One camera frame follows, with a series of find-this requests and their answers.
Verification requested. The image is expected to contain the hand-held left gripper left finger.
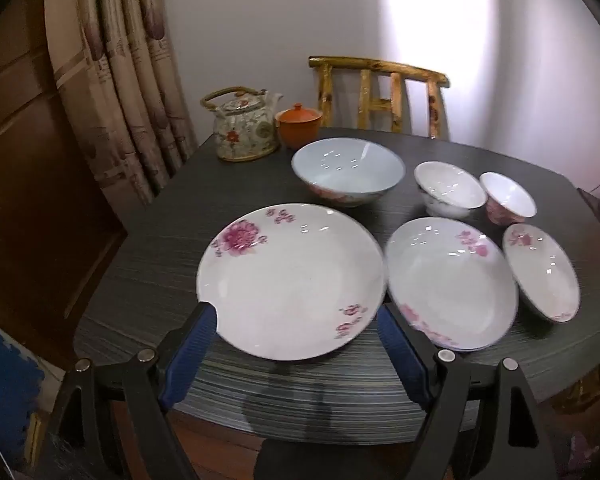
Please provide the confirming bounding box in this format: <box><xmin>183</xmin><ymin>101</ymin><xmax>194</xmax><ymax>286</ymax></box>
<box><xmin>45</xmin><ymin>301</ymin><xmax>220</xmax><ymax>480</ymax></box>

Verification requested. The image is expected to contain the orange lidded cup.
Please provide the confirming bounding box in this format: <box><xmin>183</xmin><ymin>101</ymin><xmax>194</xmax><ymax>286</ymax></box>
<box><xmin>274</xmin><ymin>103</ymin><xmax>324</xmax><ymax>151</ymax></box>

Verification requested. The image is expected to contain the medium white bowl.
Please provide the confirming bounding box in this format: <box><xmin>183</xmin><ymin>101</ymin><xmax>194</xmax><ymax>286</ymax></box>
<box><xmin>414</xmin><ymin>161</ymin><xmax>487</xmax><ymax>220</ymax></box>

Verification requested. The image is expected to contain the blue foam mat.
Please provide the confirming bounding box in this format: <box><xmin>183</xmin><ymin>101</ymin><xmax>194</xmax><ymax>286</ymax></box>
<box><xmin>0</xmin><ymin>310</ymin><xmax>46</xmax><ymax>461</ymax></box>

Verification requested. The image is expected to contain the beige patterned curtain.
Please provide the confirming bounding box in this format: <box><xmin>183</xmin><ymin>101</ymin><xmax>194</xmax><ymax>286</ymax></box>
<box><xmin>44</xmin><ymin>0</ymin><xmax>199</xmax><ymax>206</ymax></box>

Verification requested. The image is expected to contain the wooden chair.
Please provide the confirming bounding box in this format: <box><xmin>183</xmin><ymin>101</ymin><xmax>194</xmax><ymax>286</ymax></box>
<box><xmin>308</xmin><ymin>56</ymin><xmax>451</xmax><ymax>140</ymax></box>

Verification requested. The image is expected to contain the floral ceramic teapot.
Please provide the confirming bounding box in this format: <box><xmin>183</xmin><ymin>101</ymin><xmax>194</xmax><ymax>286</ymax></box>
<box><xmin>201</xmin><ymin>86</ymin><xmax>284</xmax><ymax>162</ymax></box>

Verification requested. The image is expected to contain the small floral white plate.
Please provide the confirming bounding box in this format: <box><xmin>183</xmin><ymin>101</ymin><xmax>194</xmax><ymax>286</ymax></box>
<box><xmin>502</xmin><ymin>223</ymin><xmax>581</xmax><ymax>324</ymax></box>

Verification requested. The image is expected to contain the small white pink bowl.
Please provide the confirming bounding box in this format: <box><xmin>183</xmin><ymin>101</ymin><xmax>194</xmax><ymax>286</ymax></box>
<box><xmin>479</xmin><ymin>172</ymin><xmax>537</xmax><ymax>226</ymax></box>

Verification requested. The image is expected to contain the large white floral bowl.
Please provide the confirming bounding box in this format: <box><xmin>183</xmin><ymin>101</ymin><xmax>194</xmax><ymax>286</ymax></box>
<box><xmin>291</xmin><ymin>137</ymin><xmax>407</xmax><ymax>209</ymax></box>

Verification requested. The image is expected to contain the large floral white plate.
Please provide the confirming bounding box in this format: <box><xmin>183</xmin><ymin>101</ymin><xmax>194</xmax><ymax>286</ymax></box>
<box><xmin>196</xmin><ymin>203</ymin><xmax>386</xmax><ymax>362</ymax></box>

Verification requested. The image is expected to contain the brown wooden door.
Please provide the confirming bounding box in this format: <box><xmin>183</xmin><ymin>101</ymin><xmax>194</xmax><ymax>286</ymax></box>
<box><xmin>0</xmin><ymin>0</ymin><xmax>128</xmax><ymax>361</ymax></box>

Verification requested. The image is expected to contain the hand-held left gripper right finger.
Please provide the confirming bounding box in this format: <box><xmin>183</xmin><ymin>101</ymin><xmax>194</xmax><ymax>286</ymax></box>
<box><xmin>376</xmin><ymin>302</ymin><xmax>561</xmax><ymax>480</ymax></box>

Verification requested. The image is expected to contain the medium floral white plate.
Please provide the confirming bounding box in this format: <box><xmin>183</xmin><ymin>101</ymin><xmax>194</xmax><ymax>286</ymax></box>
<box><xmin>384</xmin><ymin>217</ymin><xmax>520</xmax><ymax>352</ymax></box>

